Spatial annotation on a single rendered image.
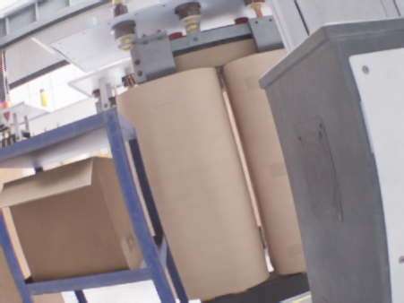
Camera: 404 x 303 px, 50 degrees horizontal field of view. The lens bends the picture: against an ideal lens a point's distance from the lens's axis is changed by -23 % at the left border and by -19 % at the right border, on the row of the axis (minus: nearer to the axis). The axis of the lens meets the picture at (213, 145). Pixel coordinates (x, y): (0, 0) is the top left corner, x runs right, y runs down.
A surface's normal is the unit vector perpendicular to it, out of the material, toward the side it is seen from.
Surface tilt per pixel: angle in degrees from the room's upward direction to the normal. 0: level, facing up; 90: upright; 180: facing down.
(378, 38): 90
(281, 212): 90
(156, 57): 90
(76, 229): 90
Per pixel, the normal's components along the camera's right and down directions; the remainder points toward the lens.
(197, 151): 0.06, -0.04
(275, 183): -0.49, 0.11
